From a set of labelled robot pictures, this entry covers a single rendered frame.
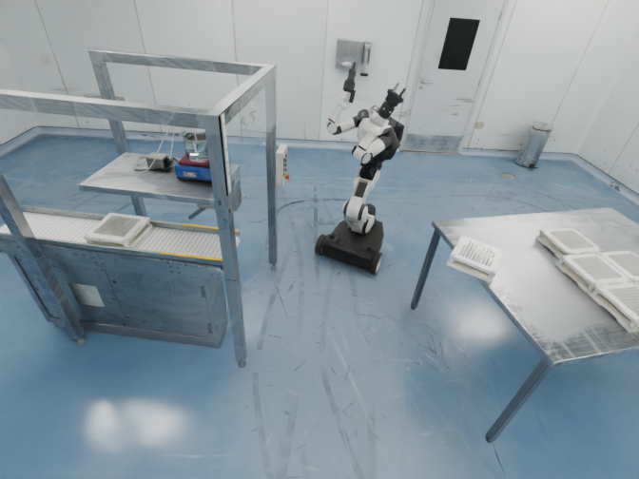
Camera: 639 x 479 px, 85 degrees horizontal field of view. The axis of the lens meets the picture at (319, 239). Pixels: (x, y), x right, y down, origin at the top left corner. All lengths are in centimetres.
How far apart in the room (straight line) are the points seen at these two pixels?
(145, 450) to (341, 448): 105
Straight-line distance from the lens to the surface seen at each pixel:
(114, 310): 263
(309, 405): 232
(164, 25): 552
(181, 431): 233
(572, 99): 664
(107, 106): 163
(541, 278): 228
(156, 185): 177
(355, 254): 303
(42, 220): 263
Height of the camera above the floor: 205
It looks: 36 degrees down
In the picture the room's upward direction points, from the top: 5 degrees clockwise
